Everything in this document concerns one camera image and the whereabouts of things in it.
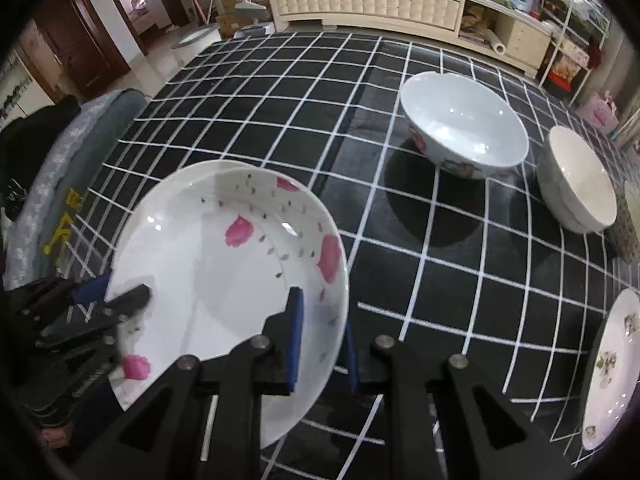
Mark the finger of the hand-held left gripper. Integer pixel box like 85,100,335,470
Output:
5,276,112,321
35,285,152,348

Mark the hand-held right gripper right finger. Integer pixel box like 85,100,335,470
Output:
344,322,581,480

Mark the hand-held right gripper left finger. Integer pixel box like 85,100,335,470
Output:
67,287,306,480

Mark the white plate with pink flowers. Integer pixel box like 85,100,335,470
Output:
107,160,350,448

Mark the large white floral bowl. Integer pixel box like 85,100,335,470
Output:
399,71,530,180

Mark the white plate with green flowers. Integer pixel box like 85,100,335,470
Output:
581,287,640,452

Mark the small white bowl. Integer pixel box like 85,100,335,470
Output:
536,126,618,235

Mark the chair with blue-grey cover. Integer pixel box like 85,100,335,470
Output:
10,87,148,291

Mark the black clothing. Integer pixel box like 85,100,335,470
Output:
0,95,83,261

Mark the black white-grid tablecloth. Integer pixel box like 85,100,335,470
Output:
50,30,640,480

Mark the white trash bin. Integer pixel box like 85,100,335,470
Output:
170,22,223,50

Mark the patterned bowl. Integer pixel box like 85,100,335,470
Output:
607,180,640,263

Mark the cardboard box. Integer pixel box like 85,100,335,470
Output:
215,0,246,38

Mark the grey dustpan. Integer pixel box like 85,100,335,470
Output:
234,0,273,26

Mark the white tufted cabinet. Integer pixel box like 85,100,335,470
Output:
265,0,553,78

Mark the white paper roll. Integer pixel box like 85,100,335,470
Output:
482,27,507,56

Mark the pink gift bag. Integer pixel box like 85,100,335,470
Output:
575,91,621,133

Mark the red gift box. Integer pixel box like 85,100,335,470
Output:
547,52,588,96

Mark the white metal rack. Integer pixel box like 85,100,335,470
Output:
537,0,613,106

